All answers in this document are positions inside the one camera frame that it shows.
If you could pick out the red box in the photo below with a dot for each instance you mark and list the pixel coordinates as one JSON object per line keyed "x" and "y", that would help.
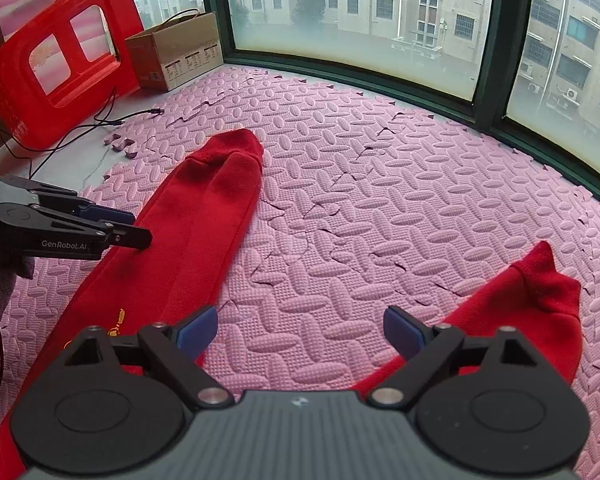
{"x": 17, "y": 85}

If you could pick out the dark green window frame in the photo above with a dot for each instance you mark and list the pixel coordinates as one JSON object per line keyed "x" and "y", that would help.
{"x": 485, "y": 35}

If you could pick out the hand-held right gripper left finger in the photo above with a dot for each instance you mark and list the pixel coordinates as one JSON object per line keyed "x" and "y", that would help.
{"x": 200, "y": 331}

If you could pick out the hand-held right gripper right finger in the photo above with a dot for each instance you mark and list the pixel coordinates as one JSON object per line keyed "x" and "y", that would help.
{"x": 402, "y": 332}

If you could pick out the brown cardboard box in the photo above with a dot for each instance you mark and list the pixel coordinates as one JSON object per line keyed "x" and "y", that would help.
{"x": 180, "y": 55}

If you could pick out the loose pink foam mat piece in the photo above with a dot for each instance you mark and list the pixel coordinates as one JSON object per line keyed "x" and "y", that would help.
{"x": 121, "y": 144}

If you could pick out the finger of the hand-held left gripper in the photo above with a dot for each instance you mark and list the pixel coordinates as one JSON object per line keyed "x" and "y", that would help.
{"x": 130, "y": 239}
{"x": 107, "y": 214}

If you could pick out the red sweater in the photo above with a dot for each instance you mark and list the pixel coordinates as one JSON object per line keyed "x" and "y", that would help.
{"x": 200, "y": 210}

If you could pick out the apartment building outside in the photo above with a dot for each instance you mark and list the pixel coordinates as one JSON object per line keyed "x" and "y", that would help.
{"x": 370, "y": 0}

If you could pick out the pink foam puzzle mat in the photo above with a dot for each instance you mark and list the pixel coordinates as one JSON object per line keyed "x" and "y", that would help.
{"x": 340, "y": 200}

